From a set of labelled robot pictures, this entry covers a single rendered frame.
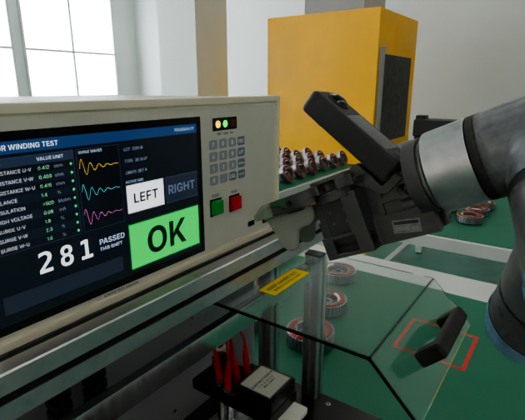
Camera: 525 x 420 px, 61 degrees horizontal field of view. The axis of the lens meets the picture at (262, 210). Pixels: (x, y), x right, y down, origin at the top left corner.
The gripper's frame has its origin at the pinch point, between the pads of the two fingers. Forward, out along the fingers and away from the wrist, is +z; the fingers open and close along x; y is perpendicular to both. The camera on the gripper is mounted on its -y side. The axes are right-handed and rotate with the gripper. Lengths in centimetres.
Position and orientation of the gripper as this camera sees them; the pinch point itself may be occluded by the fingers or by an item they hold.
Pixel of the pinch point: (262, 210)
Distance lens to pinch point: 53.2
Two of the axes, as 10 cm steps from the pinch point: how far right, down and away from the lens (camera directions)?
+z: -7.4, 2.6, 6.2
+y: 3.4, 9.4, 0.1
